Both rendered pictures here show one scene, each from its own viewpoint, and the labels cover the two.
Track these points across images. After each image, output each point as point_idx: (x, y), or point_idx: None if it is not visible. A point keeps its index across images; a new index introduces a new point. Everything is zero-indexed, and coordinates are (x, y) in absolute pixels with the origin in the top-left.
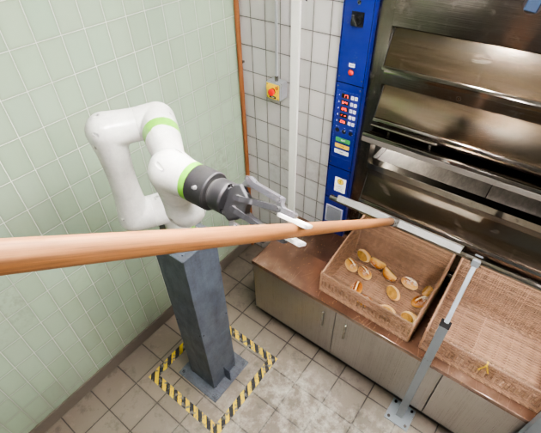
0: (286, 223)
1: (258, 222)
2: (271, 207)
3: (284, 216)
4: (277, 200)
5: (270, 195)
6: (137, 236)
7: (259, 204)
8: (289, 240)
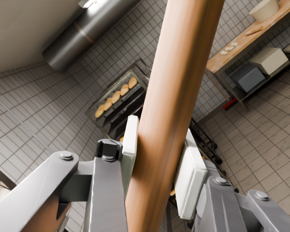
0: (148, 86)
1: (210, 228)
2: (107, 172)
3: (128, 139)
4: (70, 153)
5: (47, 178)
6: None
7: (113, 216)
8: (190, 137)
